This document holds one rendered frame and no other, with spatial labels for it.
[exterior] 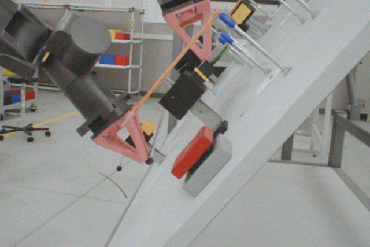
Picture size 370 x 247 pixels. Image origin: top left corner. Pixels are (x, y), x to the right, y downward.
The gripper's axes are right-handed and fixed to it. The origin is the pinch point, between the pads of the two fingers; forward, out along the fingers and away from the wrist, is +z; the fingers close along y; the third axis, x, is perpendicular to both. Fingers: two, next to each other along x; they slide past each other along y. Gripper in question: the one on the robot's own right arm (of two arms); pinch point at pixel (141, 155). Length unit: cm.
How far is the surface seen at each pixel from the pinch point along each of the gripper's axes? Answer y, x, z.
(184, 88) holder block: -2.1, -12.0, -3.8
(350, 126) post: 74, -30, 42
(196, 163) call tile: -20.2, -11.7, 1.9
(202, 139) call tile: -21.1, -14.0, 0.3
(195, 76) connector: -1.4, -14.3, -4.1
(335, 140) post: 90, -24, 48
